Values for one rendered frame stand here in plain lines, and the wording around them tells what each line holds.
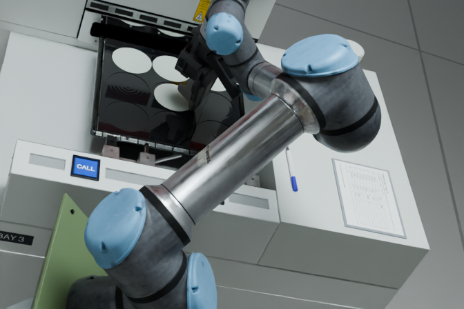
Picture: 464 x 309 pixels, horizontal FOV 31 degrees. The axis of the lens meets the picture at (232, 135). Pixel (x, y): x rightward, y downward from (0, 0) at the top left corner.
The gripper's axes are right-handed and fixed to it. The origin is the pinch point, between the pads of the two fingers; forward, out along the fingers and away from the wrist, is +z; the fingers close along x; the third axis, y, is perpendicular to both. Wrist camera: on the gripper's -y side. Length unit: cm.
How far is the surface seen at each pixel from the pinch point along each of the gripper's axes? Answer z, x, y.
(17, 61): 9.3, 14.5, 41.9
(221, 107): 1.4, -7.3, -3.5
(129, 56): 1.3, -2.6, 22.4
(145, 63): 1.2, -3.9, 18.4
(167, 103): 1.2, 3.3, 5.7
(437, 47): 91, -273, -11
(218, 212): -4.4, 28.0, -24.4
